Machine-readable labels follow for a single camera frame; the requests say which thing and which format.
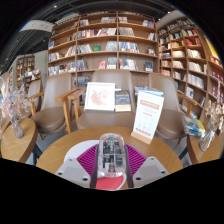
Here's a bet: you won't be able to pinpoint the white mouse pad red rest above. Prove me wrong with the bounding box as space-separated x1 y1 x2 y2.
63 139 128 191

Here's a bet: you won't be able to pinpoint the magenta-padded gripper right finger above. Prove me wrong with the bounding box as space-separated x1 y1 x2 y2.
124 144 170 189

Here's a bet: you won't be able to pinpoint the round wooden side table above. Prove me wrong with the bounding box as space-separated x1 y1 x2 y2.
186 131 224 166
0 117 39 164

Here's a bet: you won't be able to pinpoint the brown leather wooden armchair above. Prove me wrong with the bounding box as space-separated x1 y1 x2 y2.
67 69 143 132
28 72 80 140
148 72 199 143

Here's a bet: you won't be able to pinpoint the wide wooden bookshelf unit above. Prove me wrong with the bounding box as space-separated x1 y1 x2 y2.
46 11 160 88

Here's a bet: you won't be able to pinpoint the white framed floral picture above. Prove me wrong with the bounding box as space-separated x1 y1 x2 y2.
83 81 116 112

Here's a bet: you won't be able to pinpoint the dark cover book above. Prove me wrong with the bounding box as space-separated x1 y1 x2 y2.
114 89 132 113

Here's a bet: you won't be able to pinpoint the glass vase dried pink flowers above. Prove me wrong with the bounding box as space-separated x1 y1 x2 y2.
0 84 33 140

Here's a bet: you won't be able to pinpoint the small distant wooden bookshelf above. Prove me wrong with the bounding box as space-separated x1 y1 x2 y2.
14 54 43 91

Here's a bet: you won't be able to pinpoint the stack of colourful books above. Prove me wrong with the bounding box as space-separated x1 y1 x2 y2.
181 114 207 138

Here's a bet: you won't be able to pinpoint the wooden bookshelf with yellow poster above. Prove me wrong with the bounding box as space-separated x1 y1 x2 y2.
156 16 224 128

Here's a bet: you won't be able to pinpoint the white orange table sign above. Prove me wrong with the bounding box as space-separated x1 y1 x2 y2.
130 90 165 145

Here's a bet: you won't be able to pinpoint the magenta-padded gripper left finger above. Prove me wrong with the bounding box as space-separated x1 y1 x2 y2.
54 144 100 190

